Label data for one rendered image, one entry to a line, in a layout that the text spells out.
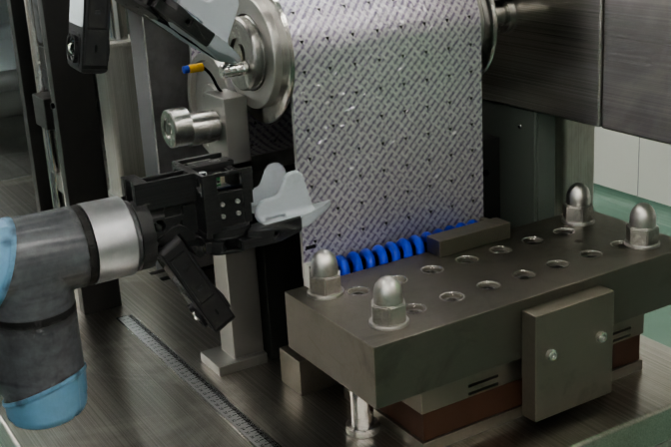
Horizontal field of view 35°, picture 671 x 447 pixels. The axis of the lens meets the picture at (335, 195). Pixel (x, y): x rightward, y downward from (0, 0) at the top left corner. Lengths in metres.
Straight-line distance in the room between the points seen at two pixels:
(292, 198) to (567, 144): 0.53
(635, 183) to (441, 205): 3.34
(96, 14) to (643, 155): 3.62
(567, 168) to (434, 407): 0.57
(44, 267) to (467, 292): 0.39
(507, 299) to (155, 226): 0.34
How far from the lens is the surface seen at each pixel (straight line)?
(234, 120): 1.10
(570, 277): 1.06
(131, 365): 1.23
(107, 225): 0.96
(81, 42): 0.98
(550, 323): 1.02
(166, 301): 1.39
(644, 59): 1.12
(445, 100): 1.15
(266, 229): 1.01
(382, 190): 1.12
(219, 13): 1.02
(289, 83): 1.04
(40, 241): 0.95
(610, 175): 4.58
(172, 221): 1.00
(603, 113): 1.17
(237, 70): 1.06
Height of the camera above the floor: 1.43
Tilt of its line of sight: 17 degrees down
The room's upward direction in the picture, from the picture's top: 3 degrees counter-clockwise
